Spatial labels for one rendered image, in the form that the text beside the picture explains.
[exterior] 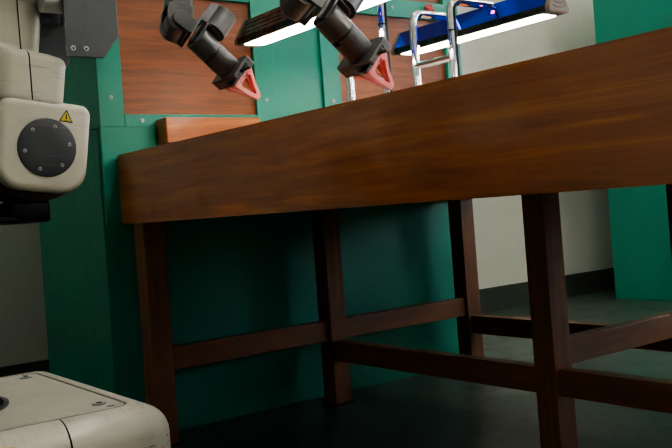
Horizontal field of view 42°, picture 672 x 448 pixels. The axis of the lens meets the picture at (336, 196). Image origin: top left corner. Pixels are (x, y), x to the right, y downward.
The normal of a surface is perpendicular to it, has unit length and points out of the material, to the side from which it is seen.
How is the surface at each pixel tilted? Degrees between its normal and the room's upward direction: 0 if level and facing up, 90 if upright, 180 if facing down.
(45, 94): 90
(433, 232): 90
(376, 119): 90
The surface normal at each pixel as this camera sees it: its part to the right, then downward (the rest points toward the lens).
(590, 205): 0.59, -0.06
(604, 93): -0.80, 0.05
